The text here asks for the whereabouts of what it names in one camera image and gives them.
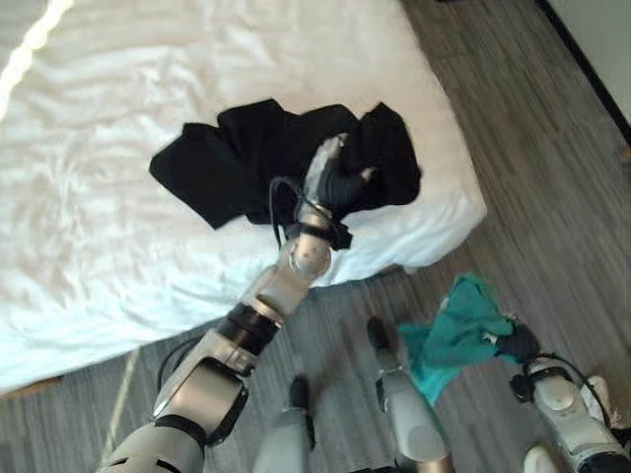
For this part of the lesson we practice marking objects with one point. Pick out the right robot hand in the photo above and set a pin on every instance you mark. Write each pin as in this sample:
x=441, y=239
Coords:
x=518, y=341

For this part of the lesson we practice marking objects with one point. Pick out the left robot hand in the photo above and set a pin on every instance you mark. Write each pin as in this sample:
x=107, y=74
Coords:
x=334, y=184

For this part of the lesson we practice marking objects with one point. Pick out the teal garment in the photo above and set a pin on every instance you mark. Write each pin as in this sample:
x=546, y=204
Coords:
x=453, y=335

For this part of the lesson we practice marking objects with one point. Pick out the black garment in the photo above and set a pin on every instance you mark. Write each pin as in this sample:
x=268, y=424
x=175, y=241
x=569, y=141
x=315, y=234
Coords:
x=246, y=157

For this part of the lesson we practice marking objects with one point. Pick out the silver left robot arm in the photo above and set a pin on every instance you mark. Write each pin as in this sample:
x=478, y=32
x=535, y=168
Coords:
x=231, y=345

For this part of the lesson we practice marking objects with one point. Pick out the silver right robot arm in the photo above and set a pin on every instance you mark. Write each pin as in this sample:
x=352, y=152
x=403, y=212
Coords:
x=572, y=416

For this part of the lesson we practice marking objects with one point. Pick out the white bed sheet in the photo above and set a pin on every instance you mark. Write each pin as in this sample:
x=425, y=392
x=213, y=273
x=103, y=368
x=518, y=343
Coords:
x=197, y=148

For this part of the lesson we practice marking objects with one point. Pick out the silver right robot leg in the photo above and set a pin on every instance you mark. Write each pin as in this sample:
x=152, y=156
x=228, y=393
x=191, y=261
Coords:
x=401, y=409

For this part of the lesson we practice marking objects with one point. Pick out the silver robot leg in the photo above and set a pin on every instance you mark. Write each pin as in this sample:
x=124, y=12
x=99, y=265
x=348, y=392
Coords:
x=401, y=409
x=288, y=433

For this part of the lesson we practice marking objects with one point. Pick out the silver left robot leg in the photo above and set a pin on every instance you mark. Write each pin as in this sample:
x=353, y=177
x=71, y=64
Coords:
x=288, y=433

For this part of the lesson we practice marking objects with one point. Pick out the black wall baseboard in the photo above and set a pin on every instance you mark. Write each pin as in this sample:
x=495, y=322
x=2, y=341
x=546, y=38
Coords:
x=586, y=54

